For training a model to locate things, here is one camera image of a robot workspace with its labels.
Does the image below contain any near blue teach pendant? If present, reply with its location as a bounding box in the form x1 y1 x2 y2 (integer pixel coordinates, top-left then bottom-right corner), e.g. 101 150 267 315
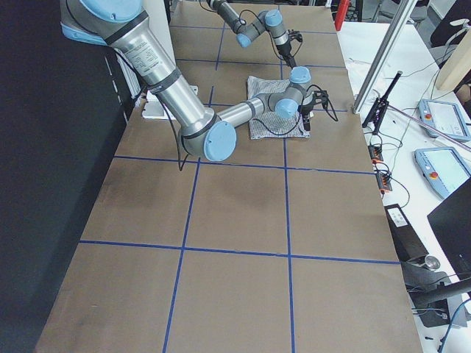
414 147 470 199

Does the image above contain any far blue teach pendant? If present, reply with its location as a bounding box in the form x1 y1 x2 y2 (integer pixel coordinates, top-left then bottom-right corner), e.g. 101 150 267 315
419 99 470 142

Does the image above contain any black box with white label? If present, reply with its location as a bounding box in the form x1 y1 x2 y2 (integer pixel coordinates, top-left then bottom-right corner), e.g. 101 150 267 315
384 204 428 262

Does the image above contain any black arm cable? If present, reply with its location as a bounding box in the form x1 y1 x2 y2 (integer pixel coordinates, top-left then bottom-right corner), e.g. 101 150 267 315
176 47 339 174

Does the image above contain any navy white striped polo shirt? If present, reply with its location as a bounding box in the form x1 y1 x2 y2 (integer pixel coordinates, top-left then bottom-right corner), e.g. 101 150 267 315
247 76 311 140

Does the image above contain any aluminium frame post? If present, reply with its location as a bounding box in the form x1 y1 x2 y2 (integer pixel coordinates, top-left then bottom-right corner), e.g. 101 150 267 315
352 0 417 114

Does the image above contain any orange black adapter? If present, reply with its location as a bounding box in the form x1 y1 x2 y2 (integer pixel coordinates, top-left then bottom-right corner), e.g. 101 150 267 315
368 145 383 164
376 171 392 195

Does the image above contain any orange black adapter far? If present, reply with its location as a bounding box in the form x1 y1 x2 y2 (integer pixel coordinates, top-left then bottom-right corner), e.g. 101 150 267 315
368 145 383 164

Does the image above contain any black monitor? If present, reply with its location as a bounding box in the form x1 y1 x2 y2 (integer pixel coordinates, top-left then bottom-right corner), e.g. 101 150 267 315
428 180 471 279

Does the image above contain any orange black adapter near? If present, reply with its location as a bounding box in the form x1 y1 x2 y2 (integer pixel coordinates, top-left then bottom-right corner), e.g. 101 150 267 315
376 171 392 195

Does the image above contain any blue teach pendant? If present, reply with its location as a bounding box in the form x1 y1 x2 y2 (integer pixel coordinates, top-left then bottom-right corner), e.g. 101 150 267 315
419 99 470 142
414 147 470 199

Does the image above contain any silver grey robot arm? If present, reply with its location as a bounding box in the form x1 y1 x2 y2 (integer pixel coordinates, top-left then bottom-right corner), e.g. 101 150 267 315
60 1 328 162
198 1 303 68

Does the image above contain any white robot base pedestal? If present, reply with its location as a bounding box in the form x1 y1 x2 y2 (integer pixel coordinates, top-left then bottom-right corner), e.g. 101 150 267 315
142 91 167 119

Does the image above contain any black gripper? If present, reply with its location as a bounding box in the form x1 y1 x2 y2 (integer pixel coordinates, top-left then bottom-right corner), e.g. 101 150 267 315
300 90 328 132
275 29 302 68

